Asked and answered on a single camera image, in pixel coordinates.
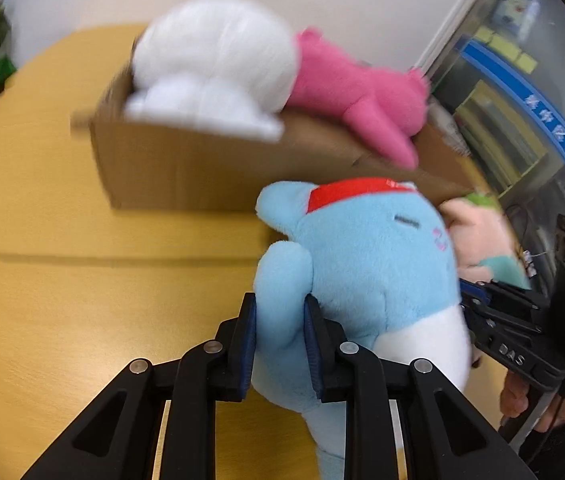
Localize grey cloth bag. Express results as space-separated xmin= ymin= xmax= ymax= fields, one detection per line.
xmin=429 ymin=105 xmax=471 ymax=157

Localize white door frame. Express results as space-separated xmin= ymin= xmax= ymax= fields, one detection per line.
xmin=419 ymin=0 xmax=502 ymax=82

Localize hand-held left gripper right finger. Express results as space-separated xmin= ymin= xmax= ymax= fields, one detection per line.
xmin=303 ymin=294 xmax=538 ymax=480

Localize hot pink plush toy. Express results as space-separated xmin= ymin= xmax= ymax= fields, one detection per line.
xmin=285 ymin=29 xmax=431 ymax=170

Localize person's right hand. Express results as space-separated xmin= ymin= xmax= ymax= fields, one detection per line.
xmin=499 ymin=367 xmax=534 ymax=419

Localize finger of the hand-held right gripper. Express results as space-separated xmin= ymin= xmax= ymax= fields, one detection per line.
xmin=462 ymin=299 xmax=565 ymax=392
xmin=458 ymin=277 xmax=552 ymax=317

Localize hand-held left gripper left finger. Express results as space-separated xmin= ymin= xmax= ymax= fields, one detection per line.
xmin=21 ymin=292 xmax=259 ymax=480

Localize person's right forearm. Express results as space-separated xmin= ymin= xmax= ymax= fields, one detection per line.
xmin=516 ymin=330 xmax=565 ymax=468

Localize peach and teal plush toy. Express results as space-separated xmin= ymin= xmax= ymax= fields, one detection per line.
xmin=439 ymin=192 xmax=533 ymax=292

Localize yellow paper notes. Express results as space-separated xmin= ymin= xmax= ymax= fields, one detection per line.
xmin=472 ymin=26 xmax=539 ymax=74

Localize white plush toy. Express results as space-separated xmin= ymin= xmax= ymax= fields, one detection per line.
xmin=125 ymin=0 xmax=297 ymax=140

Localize light blue plush toy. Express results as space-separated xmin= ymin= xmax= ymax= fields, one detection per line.
xmin=252 ymin=177 xmax=474 ymax=480

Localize brown cardboard box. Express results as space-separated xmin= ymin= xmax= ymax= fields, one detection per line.
xmin=70 ymin=35 xmax=479 ymax=243

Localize glass door with blue strip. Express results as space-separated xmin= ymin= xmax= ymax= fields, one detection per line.
xmin=432 ymin=0 xmax=565 ymax=281

